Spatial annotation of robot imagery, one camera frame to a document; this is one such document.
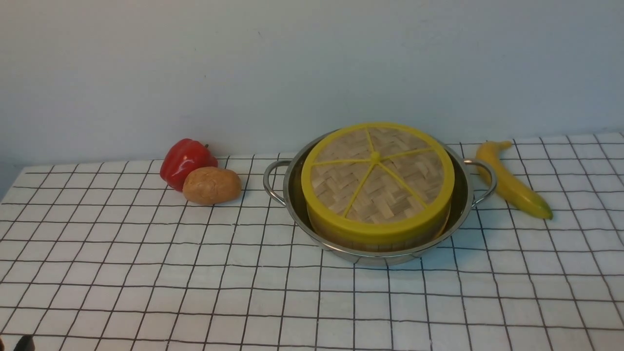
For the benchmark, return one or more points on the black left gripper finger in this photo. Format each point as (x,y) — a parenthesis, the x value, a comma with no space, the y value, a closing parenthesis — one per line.
(26,343)

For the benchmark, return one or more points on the bamboo steamer basket yellow rim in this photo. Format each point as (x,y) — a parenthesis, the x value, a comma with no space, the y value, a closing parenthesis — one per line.
(384,242)

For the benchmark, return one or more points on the woven bamboo steamer lid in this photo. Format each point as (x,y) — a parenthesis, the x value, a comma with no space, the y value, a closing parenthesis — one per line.
(375,178)

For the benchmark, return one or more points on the stainless steel pot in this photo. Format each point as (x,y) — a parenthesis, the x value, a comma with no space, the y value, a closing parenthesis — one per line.
(462,202)

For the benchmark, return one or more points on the white checkered tablecloth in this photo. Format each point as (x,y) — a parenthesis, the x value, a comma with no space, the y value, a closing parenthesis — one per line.
(106,257)

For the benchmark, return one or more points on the red bell pepper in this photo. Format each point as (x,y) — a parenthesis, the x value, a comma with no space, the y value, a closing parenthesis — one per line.
(184,157)

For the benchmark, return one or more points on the brown potato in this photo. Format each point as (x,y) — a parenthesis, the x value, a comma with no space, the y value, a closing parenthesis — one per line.
(212,185)

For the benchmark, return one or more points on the yellow banana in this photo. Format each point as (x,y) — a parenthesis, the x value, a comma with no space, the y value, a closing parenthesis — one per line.
(509,187)

